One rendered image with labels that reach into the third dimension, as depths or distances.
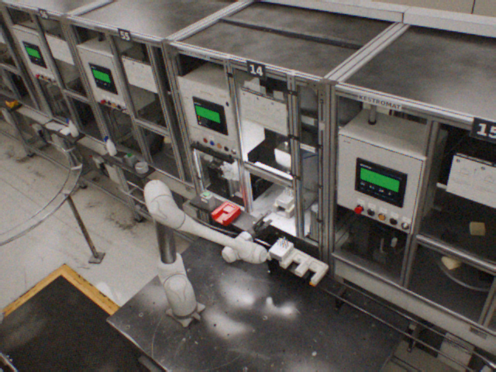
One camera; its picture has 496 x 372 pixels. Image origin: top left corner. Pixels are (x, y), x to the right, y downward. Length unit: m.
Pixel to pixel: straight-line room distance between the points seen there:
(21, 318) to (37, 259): 0.66
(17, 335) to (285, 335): 2.30
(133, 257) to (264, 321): 1.84
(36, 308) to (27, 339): 0.29
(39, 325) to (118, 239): 1.02
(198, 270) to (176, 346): 0.57
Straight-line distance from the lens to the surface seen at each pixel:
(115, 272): 4.25
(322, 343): 2.72
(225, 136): 2.77
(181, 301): 2.74
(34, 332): 4.14
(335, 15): 2.96
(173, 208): 2.37
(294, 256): 2.85
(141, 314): 3.01
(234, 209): 3.05
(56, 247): 4.74
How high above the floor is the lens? 3.02
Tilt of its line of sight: 39 degrees down
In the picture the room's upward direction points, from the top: 8 degrees counter-clockwise
